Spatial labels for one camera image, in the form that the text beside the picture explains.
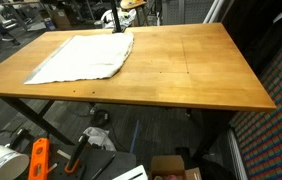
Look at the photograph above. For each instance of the black camera stand pole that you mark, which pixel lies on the black camera stand pole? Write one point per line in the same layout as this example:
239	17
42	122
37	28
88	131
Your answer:
115	16

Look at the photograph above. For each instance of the black table leg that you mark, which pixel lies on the black table leg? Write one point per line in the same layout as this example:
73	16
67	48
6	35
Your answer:
214	130
34	116

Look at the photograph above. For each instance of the orange black bar clamp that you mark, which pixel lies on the orange black bar clamp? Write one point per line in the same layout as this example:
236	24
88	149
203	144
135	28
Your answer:
76	155

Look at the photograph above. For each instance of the silver ribbed rail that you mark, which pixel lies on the silver ribbed rail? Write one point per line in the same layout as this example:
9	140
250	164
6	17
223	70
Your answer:
237	156

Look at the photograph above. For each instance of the crumpled white cloth pile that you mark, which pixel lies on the crumpled white cloth pile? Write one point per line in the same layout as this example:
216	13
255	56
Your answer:
108	18

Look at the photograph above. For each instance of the orange spirit level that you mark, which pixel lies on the orange spirit level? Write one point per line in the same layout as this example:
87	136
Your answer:
38	160

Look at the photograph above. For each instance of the crumpled white rag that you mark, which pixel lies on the crumpled white rag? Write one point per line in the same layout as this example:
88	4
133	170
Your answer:
99	138

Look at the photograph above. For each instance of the small open cardboard box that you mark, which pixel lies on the small open cardboard box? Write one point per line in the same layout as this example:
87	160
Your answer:
167	166

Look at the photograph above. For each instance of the black pen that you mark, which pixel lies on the black pen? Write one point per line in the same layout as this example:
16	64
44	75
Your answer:
103	166

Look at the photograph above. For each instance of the grey pegboard panel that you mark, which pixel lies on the grey pegboard panel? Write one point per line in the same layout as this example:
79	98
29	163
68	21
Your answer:
187	10

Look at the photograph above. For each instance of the white paper bucket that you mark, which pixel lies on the white paper bucket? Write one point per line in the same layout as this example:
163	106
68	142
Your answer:
4	161

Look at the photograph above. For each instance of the white pipe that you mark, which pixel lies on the white pipe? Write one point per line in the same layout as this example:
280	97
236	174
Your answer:
218	8
210	10

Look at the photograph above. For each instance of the round wooden stool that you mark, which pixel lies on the round wooden stool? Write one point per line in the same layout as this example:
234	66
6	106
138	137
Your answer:
132	4

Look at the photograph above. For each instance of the black perforated board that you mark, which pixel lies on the black perforated board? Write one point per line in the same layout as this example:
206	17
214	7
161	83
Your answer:
114	161

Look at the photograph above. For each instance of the white cloth towel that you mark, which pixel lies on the white cloth towel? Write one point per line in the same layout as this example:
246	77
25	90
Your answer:
87	56

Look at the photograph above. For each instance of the brown cardboard box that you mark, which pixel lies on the brown cardboard box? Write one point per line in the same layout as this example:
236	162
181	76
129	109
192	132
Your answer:
61	18

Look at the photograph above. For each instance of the white flat box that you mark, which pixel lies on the white flat box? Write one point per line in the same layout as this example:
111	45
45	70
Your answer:
131	173

